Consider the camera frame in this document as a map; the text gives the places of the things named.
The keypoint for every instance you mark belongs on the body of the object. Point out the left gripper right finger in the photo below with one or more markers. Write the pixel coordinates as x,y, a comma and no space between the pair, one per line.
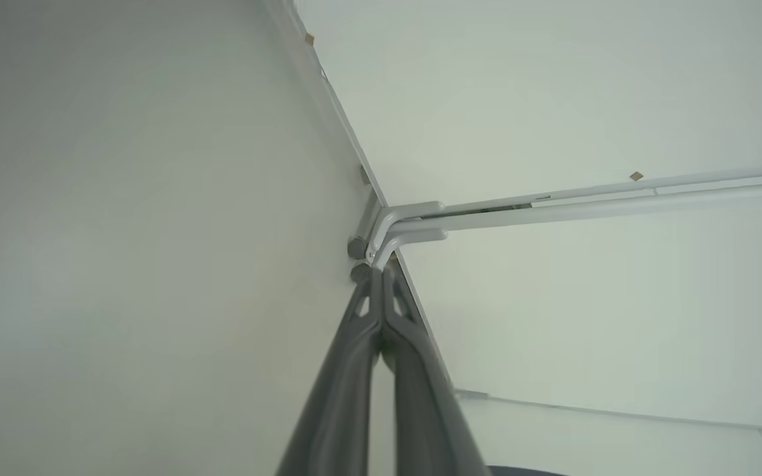
427,423

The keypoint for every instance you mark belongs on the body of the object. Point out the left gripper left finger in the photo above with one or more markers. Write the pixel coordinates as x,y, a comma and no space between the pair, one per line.
341,410

